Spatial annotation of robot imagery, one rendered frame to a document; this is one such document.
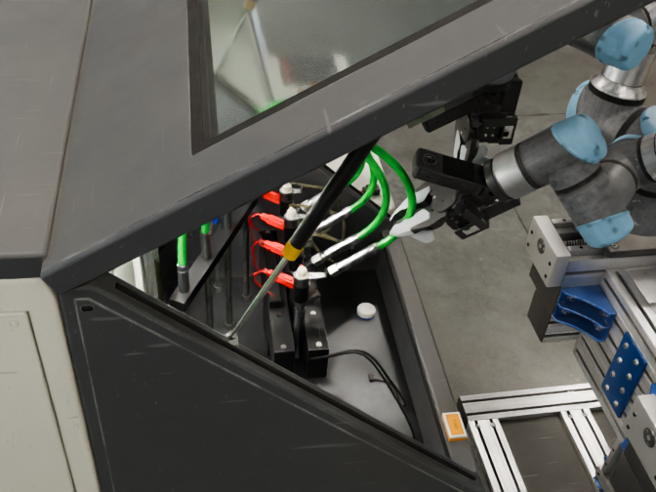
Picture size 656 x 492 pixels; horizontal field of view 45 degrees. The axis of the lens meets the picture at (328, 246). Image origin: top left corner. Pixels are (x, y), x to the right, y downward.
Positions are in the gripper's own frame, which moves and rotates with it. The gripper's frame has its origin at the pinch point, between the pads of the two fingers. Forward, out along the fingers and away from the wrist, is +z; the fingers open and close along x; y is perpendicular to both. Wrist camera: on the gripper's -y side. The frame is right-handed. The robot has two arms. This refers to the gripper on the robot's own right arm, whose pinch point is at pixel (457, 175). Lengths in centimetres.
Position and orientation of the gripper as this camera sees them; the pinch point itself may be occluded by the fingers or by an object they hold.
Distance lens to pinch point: 144.1
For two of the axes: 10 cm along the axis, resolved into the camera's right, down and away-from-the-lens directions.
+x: -1.4, -6.6, 7.4
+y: 9.9, -0.5, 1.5
